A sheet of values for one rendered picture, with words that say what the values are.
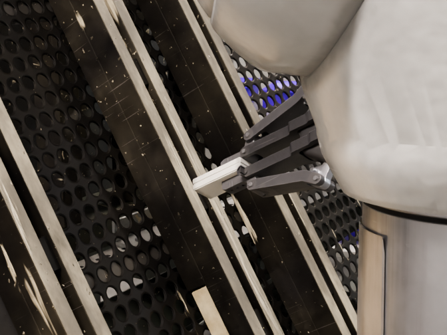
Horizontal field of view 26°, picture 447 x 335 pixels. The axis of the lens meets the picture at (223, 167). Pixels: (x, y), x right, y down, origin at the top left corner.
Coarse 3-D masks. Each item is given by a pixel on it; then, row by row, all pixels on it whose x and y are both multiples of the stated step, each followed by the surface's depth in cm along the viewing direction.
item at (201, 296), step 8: (200, 288) 127; (200, 296) 127; (208, 296) 126; (200, 304) 127; (208, 304) 127; (208, 312) 127; (216, 312) 126; (208, 320) 127; (216, 320) 126; (216, 328) 127; (224, 328) 126
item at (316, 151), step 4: (312, 124) 100; (304, 128) 100; (308, 128) 100; (312, 128) 100; (300, 132) 101; (304, 132) 100; (308, 132) 100; (300, 136) 100; (316, 144) 98; (308, 148) 99; (312, 148) 99; (316, 148) 98; (304, 152) 99; (308, 152) 99; (312, 152) 98; (316, 152) 98; (320, 152) 98; (308, 156) 99; (312, 156) 98; (316, 156) 98; (320, 156) 98; (316, 160) 99; (320, 160) 98; (324, 160) 97
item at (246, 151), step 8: (296, 120) 101; (304, 120) 100; (312, 120) 99; (288, 128) 102; (296, 128) 100; (272, 136) 103; (280, 136) 102; (288, 136) 102; (296, 136) 102; (248, 144) 105; (256, 144) 104; (264, 144) 103; (272, 144) 103; (280, 144) 103; (288, 144) 103; (240, 152) 105; (248, 152) 105; (256, 152) 104; (264, 152) 104; (272, 152) 104
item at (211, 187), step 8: (232, 168) 105; (216, 176) 106; (224, 176) 105; (232, 176) 106; (200, 184) 107; (208, 184) 107; (216, 184) 107; (200, 192) 108; (208, 192) 108; (216, 192) 108; (224, 192) 109
